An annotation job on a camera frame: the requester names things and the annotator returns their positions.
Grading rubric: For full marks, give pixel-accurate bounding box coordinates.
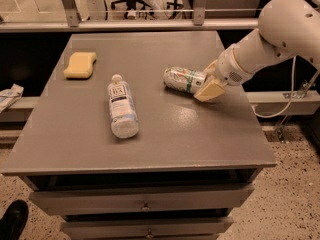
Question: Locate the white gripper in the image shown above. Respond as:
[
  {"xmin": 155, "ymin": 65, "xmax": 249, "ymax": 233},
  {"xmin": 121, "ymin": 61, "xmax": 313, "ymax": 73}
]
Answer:
[{"xmin": 194, "ymin": 45, "xmax": 253, "ymax": 102}]

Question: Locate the green white 7up can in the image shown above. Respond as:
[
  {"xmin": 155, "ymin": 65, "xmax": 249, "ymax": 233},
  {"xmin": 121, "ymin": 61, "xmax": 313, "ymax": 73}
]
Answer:
[{"xmin": 163, "ymin": 66, "xmax": 207, "ymax": 94}]

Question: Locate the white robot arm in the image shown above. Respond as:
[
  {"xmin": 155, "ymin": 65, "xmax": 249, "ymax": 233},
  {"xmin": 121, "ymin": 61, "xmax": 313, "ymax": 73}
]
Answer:
[{"xmin": 194, "ymin": 0, "xmax": 320, "ymax": 102}]

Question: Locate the grey metal railing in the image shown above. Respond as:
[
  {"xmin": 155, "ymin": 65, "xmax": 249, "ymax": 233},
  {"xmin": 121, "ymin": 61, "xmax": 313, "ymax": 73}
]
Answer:
[{"xmin": 0, "ymin": 0, "xmax": 320, "ymax": 33}]

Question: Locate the clear plastic tea bottle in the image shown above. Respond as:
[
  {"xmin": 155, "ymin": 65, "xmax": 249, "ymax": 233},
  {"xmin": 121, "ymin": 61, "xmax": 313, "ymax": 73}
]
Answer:
[{"xmin": 108, "ymin": 74, "xmax": 139, "ymax": 139}]

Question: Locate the grey drawer cabinet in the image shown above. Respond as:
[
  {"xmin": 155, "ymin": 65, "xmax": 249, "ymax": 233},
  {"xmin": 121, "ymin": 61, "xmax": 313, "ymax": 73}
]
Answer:
[{"xmin": 2, "ymin": 31, "xmax": 275, "ymax": 240}]

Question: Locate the yellow sponge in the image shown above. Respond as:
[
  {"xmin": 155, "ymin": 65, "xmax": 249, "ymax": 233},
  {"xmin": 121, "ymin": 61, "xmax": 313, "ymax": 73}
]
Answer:
[{"xmin": 63, "ymin": 52, "xmax": 97, "ymax": 79}]

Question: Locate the black shoe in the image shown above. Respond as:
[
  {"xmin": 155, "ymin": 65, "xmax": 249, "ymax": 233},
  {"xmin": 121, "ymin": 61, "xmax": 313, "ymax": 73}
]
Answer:
[{"xmin": 0, "ymin": 200, "xmax": 29, "ymax": 240}]

